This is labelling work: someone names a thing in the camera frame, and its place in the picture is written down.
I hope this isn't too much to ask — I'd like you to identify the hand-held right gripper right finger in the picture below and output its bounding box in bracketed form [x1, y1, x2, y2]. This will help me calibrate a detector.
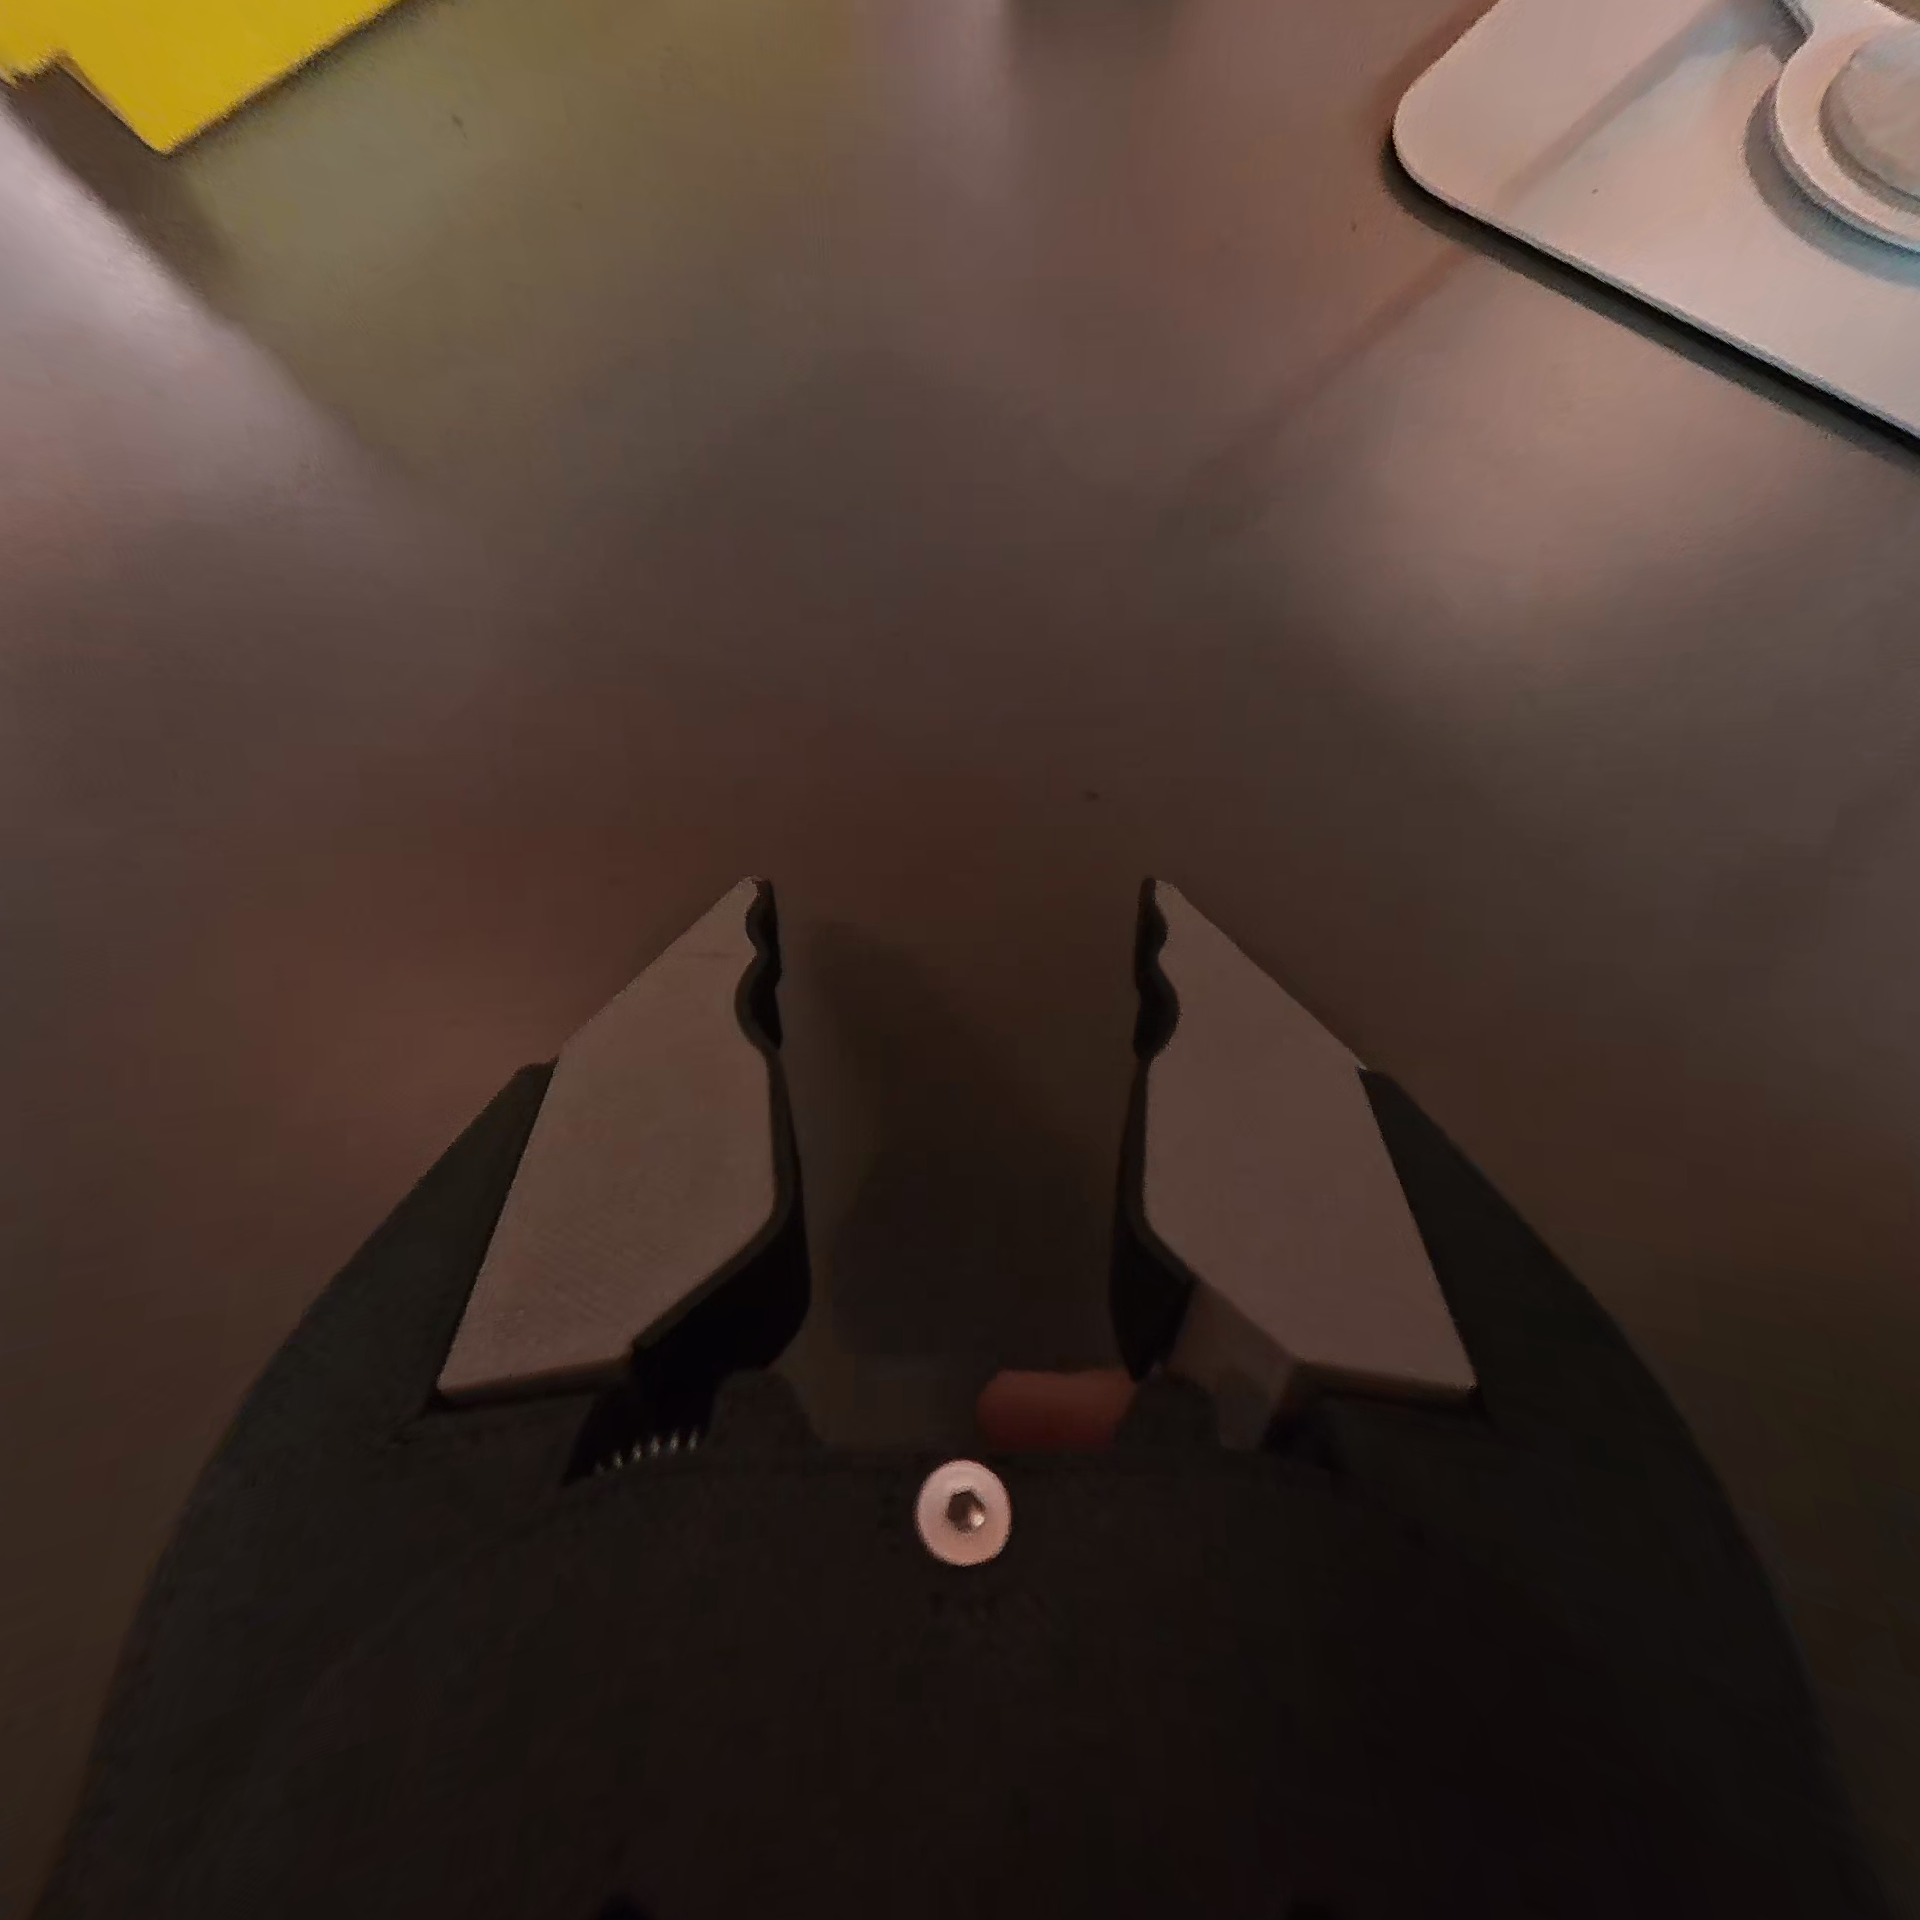
[1111, 879, 1479, 1421]

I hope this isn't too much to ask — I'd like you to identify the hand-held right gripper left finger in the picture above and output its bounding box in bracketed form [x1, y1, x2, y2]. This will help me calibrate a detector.
[433, 879, 812, 1409]

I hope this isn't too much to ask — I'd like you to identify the yellow plastic bin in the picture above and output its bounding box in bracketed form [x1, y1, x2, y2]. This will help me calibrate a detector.
[0, 0, 408, 155]

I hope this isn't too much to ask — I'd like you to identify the black board book stand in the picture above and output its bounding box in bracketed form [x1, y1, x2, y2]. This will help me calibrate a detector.
[1392, 0, 1920, 448]

